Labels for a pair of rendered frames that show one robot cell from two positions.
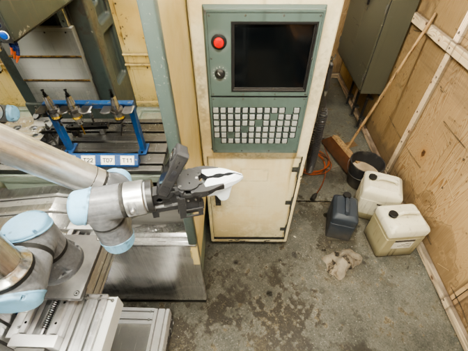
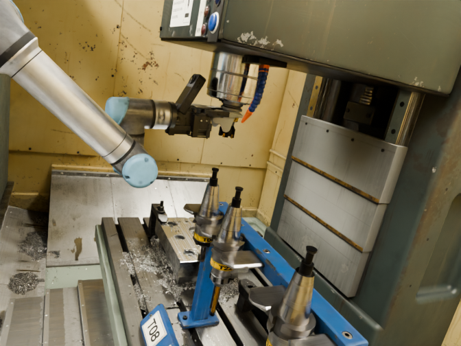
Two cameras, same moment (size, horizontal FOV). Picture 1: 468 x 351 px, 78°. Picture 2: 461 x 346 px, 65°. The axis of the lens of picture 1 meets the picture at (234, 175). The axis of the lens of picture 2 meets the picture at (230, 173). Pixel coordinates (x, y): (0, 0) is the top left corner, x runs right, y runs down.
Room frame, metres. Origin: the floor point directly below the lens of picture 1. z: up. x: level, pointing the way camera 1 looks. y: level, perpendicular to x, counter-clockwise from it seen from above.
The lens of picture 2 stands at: (0.96, 0.28, 1.52)
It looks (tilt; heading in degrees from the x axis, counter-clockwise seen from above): 15 degrees down; 62
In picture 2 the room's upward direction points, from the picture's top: 11 degrees clockwise
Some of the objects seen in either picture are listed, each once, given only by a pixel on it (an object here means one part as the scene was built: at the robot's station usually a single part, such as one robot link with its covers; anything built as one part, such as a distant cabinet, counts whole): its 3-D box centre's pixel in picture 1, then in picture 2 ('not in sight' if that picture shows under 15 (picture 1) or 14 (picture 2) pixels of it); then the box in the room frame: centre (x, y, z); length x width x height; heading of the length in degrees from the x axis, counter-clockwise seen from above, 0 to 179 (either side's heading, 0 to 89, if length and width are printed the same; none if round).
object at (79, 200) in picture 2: not in sight; (149, 221); (1.42, 1.88, 0.75); 0.89 x 0.67 x 0.26; 0
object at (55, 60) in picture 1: (52, 67); (326, 198); (1.87, 1.21, 1.16); 0.48 x 0.05 x 0.51; 90
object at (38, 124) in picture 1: (27, 131); (199, 243); (1.43, 1.26, 0.96); 0.29 x 0.23 x 0.05; 90
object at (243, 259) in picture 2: (85, 110); (239, 259); (1.27, 0.76, 1.21); 0.07 x 0.05 x 0.01; 0
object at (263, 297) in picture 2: (106, 110); (270, 298); (1.27, 0.65, 1.21); 0.07 x 0.05 x 0.01; 0
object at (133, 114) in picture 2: not in sight; (129, 114); (1.14, 1.20, 1.37); 0.11 x 0.08 x 0.09; 4
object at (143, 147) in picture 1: (138, 129); not in sight; (1.33, 0.54, 1.05); 0.10 x 0.05 x 0.30; 0
